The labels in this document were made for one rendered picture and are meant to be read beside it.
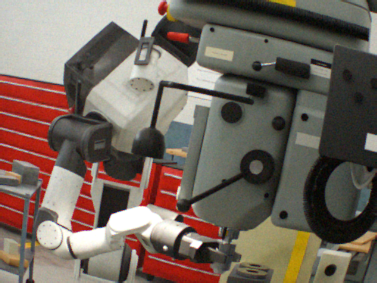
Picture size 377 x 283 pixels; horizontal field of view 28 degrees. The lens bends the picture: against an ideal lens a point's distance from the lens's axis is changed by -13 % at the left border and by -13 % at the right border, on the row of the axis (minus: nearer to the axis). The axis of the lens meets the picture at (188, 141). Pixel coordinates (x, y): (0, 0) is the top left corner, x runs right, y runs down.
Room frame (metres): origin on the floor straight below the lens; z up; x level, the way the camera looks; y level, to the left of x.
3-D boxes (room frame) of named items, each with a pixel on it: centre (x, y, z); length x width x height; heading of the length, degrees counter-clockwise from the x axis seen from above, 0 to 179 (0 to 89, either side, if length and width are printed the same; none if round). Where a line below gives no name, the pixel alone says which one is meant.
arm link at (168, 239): (1.89, -0.06, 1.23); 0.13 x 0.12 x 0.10; 142
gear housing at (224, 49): (1.82, -0.17, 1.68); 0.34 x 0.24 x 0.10; 75
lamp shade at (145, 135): (1.86, 0.08, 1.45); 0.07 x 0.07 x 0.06
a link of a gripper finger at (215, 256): (1.81, -0.11, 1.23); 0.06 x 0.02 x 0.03; 52
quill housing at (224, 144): (1.83, -0.13, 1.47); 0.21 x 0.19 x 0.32; 165
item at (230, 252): (1.83, -0.13, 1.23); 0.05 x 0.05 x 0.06
